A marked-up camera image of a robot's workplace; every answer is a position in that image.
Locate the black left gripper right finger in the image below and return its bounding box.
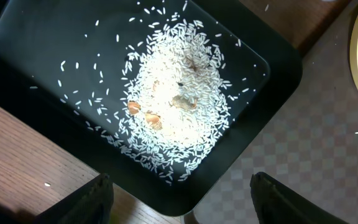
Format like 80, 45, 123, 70
250, 172, 347, 224

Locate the dark brown serving tray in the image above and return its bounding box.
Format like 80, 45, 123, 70
194, 1, 358, 223

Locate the black square tray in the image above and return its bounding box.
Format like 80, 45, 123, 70
0, 1, 302, 216

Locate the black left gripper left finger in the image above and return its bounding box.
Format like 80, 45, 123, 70
34, 174, 114, 224

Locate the pile of rice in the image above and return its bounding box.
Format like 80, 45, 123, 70
29, 0, 269, 186

